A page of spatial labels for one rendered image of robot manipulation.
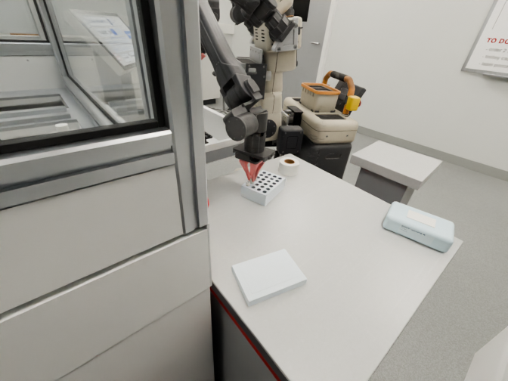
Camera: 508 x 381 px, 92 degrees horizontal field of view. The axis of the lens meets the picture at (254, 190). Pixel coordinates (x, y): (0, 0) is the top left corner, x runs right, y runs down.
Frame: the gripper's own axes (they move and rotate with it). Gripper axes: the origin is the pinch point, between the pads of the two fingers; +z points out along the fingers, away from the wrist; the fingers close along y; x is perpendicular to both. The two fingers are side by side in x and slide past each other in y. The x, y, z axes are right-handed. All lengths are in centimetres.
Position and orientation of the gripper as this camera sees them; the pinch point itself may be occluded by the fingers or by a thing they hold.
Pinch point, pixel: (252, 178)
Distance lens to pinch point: 73.1
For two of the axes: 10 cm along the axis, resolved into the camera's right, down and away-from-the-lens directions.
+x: 5.1, -4.3, 7.5
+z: -0.7, 8.5, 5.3
